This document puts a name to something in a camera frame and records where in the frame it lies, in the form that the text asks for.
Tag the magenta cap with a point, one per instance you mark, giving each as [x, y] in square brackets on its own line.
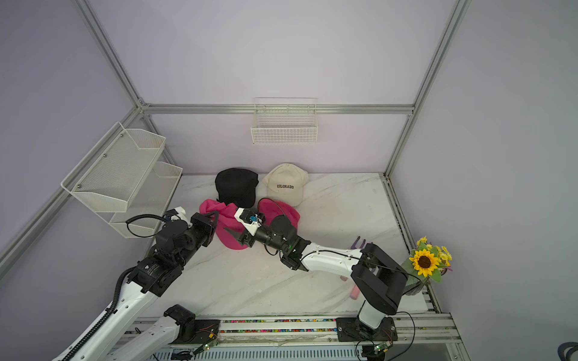
[272, 209]
[226, 221]

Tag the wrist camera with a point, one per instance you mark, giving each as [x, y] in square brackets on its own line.
[250, 219]
[176, 214]

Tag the cream Colorado cap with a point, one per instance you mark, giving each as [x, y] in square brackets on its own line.
[285, 183]

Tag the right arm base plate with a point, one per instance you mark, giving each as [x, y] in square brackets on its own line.
[365, 329]

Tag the plain black cap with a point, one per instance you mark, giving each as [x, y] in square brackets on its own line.
[237, 186]

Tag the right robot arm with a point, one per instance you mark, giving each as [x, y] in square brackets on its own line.
[379, 278]

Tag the aluminium front rail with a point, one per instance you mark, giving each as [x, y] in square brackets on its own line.
[402, 337]

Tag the white two-tier mesh shelf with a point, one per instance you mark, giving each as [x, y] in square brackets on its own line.
[125, 181]

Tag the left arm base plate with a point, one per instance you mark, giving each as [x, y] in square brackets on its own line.
[198, 332]

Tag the white wire wall basket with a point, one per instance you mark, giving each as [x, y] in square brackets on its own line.
[285, 121]

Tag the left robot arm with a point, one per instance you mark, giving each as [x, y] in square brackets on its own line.
[139, 287]

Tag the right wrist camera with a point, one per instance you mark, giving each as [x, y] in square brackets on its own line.
[250, 219]

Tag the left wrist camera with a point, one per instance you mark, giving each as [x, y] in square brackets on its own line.
[176, 214]

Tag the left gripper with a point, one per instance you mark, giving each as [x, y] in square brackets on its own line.
[202, 222]

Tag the sunflower bouquet in pot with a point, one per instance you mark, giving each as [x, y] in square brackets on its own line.
[426, 263]

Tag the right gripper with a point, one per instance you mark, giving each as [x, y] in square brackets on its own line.
[244, 238]

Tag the purple pink garden fork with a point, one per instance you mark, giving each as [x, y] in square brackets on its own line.
[358, 244]

